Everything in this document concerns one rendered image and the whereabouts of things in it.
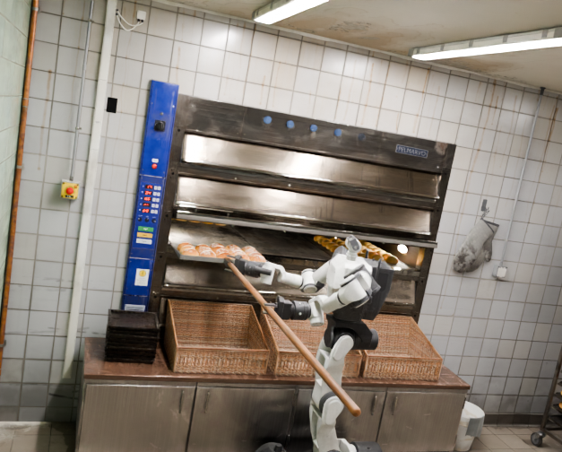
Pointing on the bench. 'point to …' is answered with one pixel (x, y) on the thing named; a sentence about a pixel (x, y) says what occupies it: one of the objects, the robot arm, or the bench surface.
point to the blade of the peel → (196, 256)
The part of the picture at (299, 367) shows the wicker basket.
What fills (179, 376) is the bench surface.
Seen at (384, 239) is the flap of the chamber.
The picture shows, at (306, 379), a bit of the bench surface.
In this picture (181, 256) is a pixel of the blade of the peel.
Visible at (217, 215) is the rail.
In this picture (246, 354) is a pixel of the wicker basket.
